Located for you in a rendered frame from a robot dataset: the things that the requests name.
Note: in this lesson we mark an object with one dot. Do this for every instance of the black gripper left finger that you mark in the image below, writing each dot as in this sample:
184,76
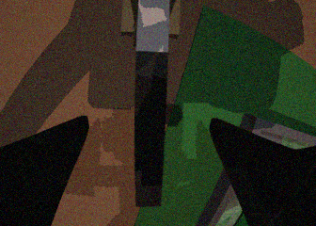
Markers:
35,170

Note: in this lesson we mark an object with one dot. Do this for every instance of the green mat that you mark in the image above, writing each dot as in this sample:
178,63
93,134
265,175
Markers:
232,70

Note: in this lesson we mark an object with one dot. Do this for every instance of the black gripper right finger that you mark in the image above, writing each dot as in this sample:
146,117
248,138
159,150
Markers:
265,176

